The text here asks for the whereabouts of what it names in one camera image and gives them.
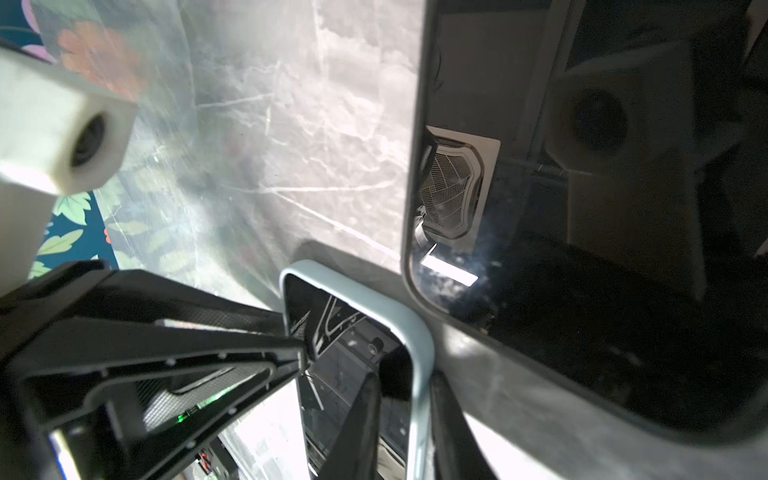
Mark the light blue phone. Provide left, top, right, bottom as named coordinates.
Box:
left=279, top=259, right=436, bottom=480

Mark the black smartphone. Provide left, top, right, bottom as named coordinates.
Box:
left=409, top=0, right=768, bottom=433

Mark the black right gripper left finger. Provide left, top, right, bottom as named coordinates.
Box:
left=318, top=373, right=382, bottom=480

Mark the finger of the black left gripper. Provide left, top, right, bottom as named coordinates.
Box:
left=1, top=260, right=307, bottom=479

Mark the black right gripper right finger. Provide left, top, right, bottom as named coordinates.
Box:
left=430, top=372, right=496, bottom=480

